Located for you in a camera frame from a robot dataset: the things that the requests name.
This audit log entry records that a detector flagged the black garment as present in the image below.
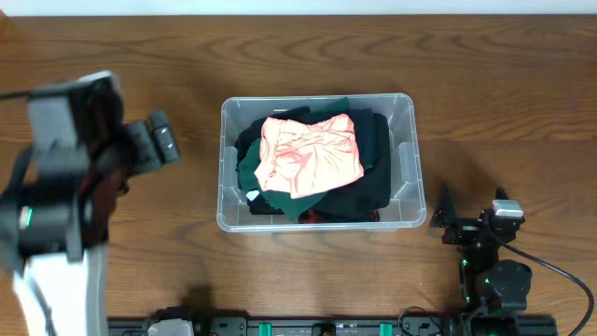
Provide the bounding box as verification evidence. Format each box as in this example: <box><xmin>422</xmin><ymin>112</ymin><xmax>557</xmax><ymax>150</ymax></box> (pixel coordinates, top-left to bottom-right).
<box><xmin>235</xmin><ymin>103</ymin><xmax>391</xmax><ymax>223</ymax></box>

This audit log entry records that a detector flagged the black cloth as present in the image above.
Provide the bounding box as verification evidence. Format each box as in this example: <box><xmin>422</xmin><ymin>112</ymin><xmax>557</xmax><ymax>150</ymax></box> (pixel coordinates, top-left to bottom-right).
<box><xmin>246</xmin><ymin>189</ymin><xmax>283</xmax><ymax>215</ymax></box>

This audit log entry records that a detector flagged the clear plastic storage bin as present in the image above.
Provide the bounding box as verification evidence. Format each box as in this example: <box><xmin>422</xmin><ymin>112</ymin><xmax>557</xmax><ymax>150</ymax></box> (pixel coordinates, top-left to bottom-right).
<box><xmin>216</xmin><ymin>93</ymin><xmax>426</xmax><ymax>234</ymax></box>

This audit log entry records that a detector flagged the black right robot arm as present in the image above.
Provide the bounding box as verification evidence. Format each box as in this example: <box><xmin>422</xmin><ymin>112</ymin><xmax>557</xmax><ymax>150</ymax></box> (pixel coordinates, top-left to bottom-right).
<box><xmin>430</xmin><ymin>185</ymin><xmax>532</xmax><ymax>325</ymax></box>

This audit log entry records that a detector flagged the red navy plaid shirt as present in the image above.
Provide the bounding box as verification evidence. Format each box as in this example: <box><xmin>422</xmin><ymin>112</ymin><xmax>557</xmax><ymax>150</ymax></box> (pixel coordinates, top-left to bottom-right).
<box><xmin>298</xmin><ymin>209</ymin><xmax>380</xmax><ymax>224</ymax></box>

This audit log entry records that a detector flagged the dark navy garment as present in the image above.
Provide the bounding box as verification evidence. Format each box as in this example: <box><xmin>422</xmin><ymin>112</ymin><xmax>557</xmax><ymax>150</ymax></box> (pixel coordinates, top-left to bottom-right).
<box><xmin>298</xmin><ymin>107</ymin><xmax>377</xmax><ymax>172</ymax></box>

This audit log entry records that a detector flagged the dark green garment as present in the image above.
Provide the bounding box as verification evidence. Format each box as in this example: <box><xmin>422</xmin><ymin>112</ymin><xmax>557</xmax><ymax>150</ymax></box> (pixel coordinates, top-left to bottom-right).
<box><xmin>236</xmin><ymin>96</ymin><xmax>374</xmax><ymax>221</ymax></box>

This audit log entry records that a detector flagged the black mounting rail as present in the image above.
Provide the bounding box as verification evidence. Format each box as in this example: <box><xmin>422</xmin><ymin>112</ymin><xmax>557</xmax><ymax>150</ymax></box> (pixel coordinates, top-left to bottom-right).
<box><xmin>107</xmin><ymin>314</ymin><xmax>558</xmax><ymax>336</ymax></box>

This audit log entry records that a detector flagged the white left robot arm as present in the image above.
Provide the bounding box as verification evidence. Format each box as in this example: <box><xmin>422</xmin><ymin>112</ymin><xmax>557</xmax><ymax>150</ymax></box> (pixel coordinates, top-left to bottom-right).
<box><xmin>1</xmin><ymin>111</ymin><xmax>180</xmax><ymax>335</ymax></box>

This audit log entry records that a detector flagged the pink garment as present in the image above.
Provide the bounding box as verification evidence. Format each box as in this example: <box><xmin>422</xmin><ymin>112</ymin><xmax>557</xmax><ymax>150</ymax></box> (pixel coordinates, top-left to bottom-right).
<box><xmin>255</xmin><ymin>114</ymin><xmax>364</xmax><ymax>199</ymax></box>

